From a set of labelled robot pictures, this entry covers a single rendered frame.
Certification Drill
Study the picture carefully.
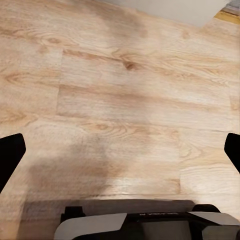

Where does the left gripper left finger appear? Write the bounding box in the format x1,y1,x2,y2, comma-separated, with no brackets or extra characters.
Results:
0,133,26,193

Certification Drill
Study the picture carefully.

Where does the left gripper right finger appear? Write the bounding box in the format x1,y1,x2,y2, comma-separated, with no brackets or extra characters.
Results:
224,133,240,173

